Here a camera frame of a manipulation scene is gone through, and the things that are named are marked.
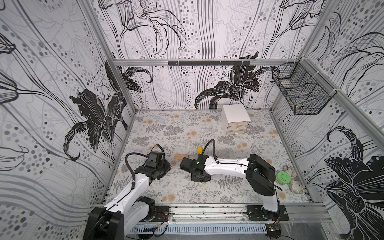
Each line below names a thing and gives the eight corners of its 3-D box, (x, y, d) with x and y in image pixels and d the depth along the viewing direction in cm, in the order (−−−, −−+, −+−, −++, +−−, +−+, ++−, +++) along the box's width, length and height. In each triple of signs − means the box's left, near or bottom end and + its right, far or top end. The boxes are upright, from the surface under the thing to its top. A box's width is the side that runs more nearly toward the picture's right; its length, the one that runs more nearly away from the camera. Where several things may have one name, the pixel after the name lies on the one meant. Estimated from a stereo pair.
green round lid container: (277, 184, 83) (280, 182, 80) (273, 173, 87) (276, 171, 84) (289, 184, 83) (292, 182, 80) (284, 173, 87) (288, 171, 84)
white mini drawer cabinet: (223, 135, 105) (226, 122, 94) (219, 107, 123) (221, 93, 112) (246, 135, 105) (252, 122, 94) (238, 107, 123) (243, 93, 112)
